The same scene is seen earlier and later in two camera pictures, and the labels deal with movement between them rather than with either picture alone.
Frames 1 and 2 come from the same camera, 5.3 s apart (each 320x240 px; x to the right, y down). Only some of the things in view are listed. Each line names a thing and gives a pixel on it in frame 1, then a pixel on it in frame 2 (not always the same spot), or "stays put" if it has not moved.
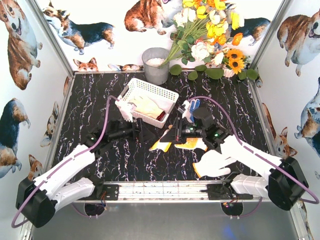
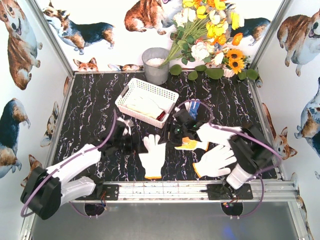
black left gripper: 136,130 → 127,135
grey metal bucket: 152,59 stays put
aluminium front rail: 169,192 stays put
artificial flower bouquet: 204,41 stays put
